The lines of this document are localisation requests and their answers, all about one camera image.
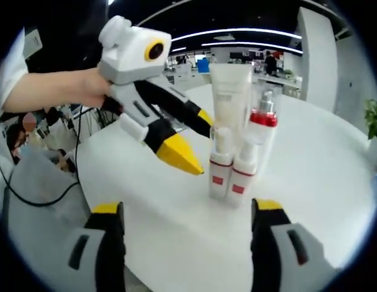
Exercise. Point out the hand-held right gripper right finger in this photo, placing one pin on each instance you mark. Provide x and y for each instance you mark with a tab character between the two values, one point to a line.
264	258

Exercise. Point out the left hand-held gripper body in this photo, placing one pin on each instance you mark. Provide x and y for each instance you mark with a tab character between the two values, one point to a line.
130	57

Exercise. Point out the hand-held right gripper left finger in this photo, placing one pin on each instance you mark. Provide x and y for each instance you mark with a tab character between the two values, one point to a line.
109	258

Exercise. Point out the large white skincare tube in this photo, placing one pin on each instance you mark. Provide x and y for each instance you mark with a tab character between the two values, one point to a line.
231	91

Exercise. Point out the small white skincare bottle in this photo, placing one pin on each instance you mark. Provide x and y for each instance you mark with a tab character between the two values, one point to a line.
220	170
243	182

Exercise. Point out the white pump bottle red collar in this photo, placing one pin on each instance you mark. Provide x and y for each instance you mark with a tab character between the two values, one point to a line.
265	134

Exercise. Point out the person's left hand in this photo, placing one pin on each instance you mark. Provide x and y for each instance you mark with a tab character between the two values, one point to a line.
95	88

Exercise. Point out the blue bin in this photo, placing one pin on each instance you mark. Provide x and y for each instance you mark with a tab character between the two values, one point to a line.
203	66

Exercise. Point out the ceiling air conditioner unit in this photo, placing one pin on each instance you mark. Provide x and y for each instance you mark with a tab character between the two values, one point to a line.
33	44

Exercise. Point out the green potted plant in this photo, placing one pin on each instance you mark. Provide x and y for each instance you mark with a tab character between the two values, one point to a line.
375	118

